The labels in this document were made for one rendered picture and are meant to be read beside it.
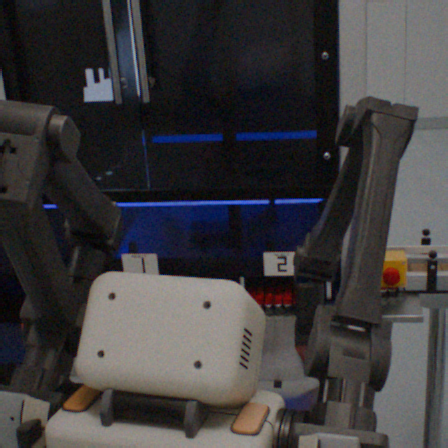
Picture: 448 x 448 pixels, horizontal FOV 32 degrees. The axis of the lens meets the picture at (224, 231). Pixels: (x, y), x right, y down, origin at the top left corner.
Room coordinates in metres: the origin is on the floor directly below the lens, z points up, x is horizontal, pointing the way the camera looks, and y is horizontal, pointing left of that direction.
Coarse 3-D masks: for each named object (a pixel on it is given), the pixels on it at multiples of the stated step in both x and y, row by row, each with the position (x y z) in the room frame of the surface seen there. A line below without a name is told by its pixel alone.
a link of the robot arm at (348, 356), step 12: (336, 336) 0.87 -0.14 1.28; (348, 336) 0.88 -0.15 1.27; (360, 336) 0.88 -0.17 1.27; (336, 348) 0.86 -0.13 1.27; (348, 348) 0.86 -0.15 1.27; (360, 348) 0.86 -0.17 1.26; (336, 360) 0.84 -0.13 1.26; (348, 360) 0.84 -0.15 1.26; (360, 360) 0.84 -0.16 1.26; (324, 372) 0.85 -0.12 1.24; (336, 372) 0.83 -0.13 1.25; (348, 372) 0.83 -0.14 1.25; (360, 372) 0.83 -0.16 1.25
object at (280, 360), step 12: (276, 324) 1.59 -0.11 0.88; (288, 324) 1.59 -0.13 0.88; (336, 324) 1.52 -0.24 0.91; (264, 336) 1.54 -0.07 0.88; (276, 336) 1.54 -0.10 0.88; (288, 336) 1.53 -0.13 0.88; (264, 348) 1.49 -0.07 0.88; (276, 348) 1.49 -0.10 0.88; (288, 348) 1.48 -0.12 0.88; (264, 360) 1.44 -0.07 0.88; (276, 360) 1.44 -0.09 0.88; (288, 360) 1.43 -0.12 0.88; (300, 360) 1.43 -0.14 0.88; (264, 372) 1.37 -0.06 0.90; (276, 372) 1.36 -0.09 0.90; (288, 372) 1.36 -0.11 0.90; (300, 372) 1.36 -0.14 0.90
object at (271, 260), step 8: (264, 256) 1.64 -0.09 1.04; (272, 256) 1.63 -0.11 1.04; (280, 256) 1.63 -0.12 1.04; (288, 256) 1.63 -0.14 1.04; (264, 264) 1.64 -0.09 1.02; (272, 264) 1.63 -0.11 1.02; (288, 264) 1.63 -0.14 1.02; (264, 272) 1.64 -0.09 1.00; (272, 272) 1.63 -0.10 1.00; (280, 272) 1.63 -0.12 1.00; (288, 272) 1.63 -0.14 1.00
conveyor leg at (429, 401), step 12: (432, 312) 1.73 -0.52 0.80; (444, 312) 1.72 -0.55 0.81; (432, 324) 1.73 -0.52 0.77; (444, 324) 1.72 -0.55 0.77; (432, 336) 1.73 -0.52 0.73; (444, 336) 1.72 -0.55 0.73; (432, 348) 1.73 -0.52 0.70; (444, 348) 1.72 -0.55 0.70; (432, 360) 1.72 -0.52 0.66; (444, 360) 1.72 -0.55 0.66; (432, 372) 1.72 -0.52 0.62; (444, 372) 1.73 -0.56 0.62; (432, 384) 1.72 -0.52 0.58; (444, 384) 1.73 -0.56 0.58; (432, 396) 1.72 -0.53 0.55; (432, 408) 1.72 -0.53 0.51; (432, 420) 1.72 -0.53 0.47; (432, 432) 1.72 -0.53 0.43; (432, 444) 1.72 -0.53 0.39
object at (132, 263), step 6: (126, 258) 1.69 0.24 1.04; (132, 258) 1.68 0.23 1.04; (138, 258) 1.68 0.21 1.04; (144, 258) 1.68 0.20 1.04; (150, 258) 1.68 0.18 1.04; (156, 258) 1.68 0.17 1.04; (126, 264) 1.69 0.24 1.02; (132, 264) 1.68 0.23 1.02; (138, 264) 1.68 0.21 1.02; (150, 264) 1.68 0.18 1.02; (156, 264) 1.68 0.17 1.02; (126, 270) 1.69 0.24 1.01; (132, 270) 1.68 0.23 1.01; (138, 270) 1.68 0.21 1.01; (150, 270) 1.68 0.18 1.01; (156, 270) 1.68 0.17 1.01
